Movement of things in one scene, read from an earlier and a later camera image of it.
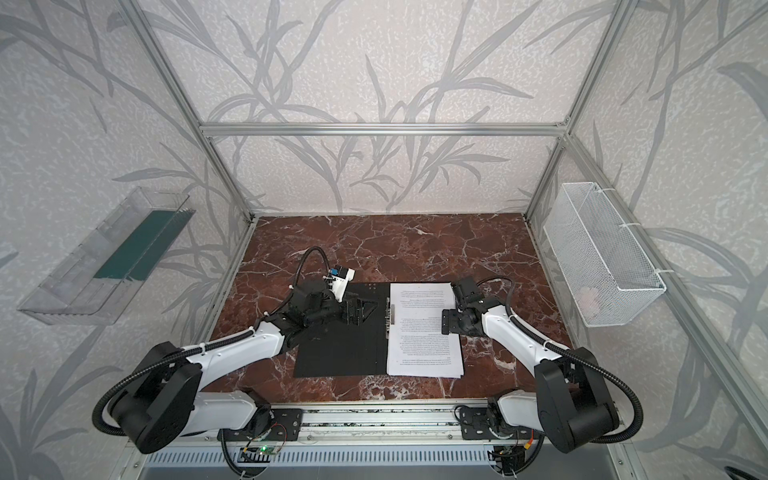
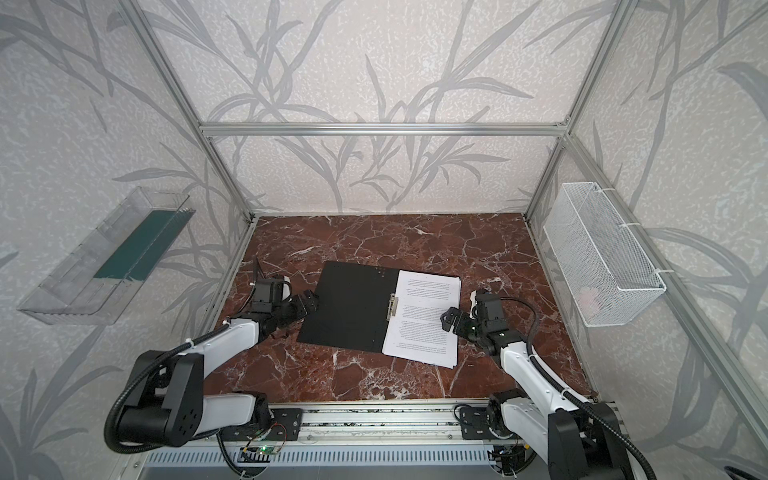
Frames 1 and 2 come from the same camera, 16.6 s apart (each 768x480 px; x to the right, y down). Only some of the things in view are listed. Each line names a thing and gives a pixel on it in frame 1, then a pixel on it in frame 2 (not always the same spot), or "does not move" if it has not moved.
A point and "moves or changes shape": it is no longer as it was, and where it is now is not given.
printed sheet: [417, 345] moves or changes shape
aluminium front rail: [381, 424] does not move
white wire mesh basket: [604, 277] does not move
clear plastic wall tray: [97, 282] does not move
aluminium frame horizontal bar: [514, 129] does not move
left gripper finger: [367, 307] → [309, 300]
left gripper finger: [354, 311] → [296, 313]
